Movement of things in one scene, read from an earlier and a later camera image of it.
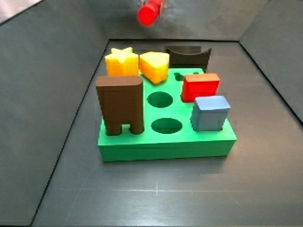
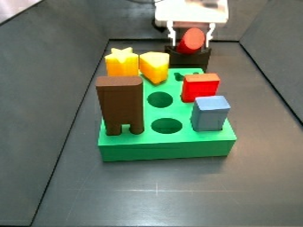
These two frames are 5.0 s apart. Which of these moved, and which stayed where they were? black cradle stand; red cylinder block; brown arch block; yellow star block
Moved: red cylinder block
Stayed: brown arch block; black cradle stand; yellow star block
